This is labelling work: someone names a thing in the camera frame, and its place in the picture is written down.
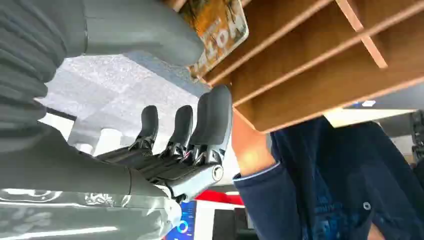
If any black box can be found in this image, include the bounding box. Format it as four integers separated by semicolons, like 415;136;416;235
211;207;260;240

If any ribbed grey right arm sleeve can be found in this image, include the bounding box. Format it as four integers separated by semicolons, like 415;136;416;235
0;0;88;154

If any red strip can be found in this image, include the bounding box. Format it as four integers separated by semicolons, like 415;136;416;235
194;190;245;207

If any glossy grey panel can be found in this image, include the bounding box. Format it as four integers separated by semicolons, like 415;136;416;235
0;188;182;240

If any blue display screen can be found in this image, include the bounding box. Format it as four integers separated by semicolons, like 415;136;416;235
164;200;198;240

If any person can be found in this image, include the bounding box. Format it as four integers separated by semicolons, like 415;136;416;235
231;110;424;240

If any wooden card box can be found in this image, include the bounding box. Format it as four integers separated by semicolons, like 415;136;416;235
164;0;424;134

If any white table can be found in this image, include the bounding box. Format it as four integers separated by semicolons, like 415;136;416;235
323;107;417;129

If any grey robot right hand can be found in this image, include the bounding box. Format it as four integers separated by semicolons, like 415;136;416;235
0;0;233;204

